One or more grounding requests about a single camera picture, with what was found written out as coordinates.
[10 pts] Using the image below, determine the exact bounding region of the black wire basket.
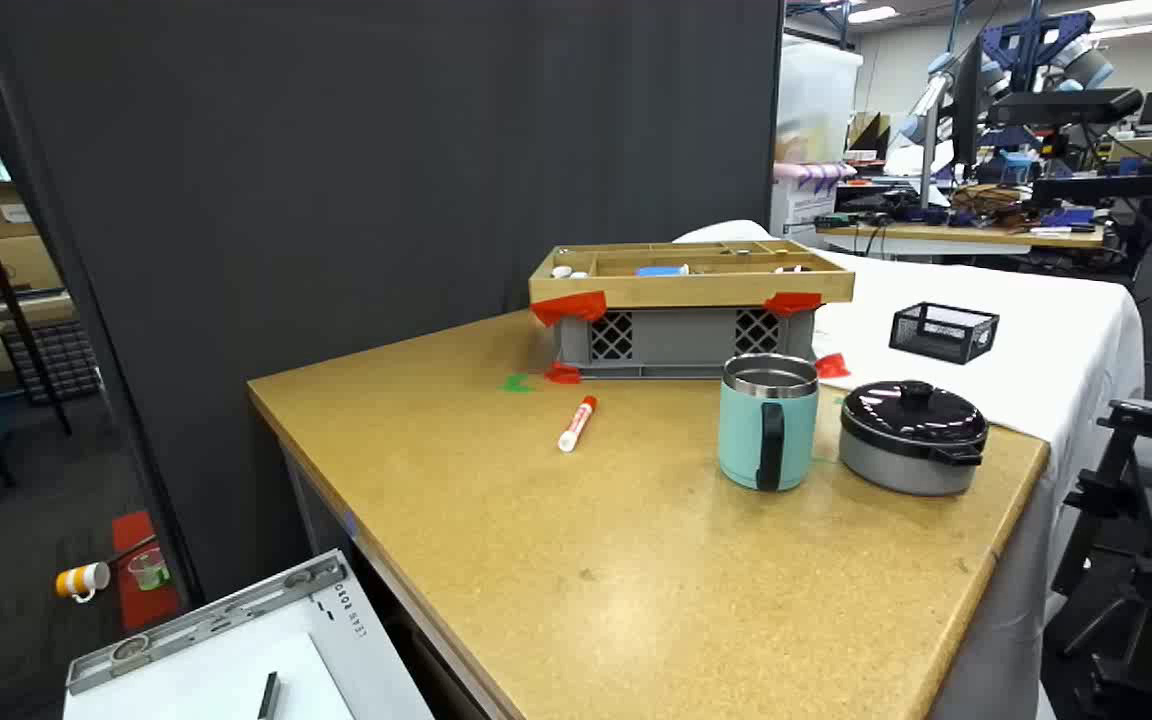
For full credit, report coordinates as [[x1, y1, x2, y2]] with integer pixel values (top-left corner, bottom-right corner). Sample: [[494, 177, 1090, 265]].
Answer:
[[882, 300, 1005, 369]]

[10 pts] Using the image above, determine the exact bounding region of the wooden workbench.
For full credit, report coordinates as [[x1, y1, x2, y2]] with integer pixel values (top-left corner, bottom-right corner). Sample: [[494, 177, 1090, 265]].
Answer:
[[812, 214, 1111, 265]]

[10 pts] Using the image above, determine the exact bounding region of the white plastic bin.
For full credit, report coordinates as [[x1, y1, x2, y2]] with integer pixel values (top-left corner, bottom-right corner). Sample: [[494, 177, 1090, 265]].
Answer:
[[773, 33, 866, 171]]

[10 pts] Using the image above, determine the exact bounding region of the white table cloth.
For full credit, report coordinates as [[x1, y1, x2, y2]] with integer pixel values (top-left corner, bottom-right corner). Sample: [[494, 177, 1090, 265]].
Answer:
[[673, 214, 1147, 720]]

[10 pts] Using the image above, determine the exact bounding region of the wooden cutlery tray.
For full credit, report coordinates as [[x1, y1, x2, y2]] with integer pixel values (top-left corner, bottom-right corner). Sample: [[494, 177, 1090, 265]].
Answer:
[[523, 236, 859, 311]]

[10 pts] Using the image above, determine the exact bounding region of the beige tape roll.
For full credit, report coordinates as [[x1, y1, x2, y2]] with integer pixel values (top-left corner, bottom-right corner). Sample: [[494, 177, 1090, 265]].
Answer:
[[50, 554, 114, 606]]

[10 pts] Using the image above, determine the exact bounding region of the blue metal frame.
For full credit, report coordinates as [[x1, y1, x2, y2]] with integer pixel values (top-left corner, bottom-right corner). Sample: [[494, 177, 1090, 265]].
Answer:
[[972, 0, 1101, 96]]

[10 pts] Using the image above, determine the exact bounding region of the black divider panel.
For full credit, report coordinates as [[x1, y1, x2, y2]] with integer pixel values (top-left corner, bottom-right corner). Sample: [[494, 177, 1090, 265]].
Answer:
[[0, 0, 789, 603]]

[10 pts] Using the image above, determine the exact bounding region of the grey pot with black lid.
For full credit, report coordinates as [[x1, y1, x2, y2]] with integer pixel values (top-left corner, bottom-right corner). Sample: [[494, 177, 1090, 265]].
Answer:
[[834, 374, 993, 501]]

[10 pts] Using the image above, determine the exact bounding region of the black folded stand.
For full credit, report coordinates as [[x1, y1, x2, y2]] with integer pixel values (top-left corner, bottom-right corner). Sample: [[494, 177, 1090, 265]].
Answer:
[[1039, 397, 1152, 720]]

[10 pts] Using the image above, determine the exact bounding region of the red corner bracket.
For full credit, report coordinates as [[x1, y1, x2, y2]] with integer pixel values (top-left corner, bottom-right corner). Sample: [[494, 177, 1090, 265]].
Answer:
[[758, 289, 828, 319], [527, 289, 610, 331]]

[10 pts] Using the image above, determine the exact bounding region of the grey plastic crate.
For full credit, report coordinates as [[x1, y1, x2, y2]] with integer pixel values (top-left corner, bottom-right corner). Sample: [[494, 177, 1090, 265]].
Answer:
[[549, 300, 822, 374]]

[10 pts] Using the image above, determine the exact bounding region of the teal cup with black handle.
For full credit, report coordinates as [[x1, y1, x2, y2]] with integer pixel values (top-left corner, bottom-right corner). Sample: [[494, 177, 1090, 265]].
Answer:
[[711, 346, 822, 496]]

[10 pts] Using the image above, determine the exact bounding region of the black pen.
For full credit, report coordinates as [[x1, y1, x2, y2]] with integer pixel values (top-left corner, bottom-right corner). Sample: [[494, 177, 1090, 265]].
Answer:
[[253, 669, 283, 720]]

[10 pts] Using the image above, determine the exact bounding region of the black metal shelf frame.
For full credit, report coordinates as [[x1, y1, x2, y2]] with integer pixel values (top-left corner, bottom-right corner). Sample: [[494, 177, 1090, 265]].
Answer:
[[0, 225, 76, 440]]

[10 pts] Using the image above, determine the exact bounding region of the red and white marker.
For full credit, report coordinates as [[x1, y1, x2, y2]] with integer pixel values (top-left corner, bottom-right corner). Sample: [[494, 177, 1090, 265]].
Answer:
[[551, 390, 603, 460]]

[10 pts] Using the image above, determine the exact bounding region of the white whiteboard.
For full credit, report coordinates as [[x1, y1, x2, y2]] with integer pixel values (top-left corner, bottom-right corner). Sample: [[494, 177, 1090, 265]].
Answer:
[[59, 547, 434, 720]]

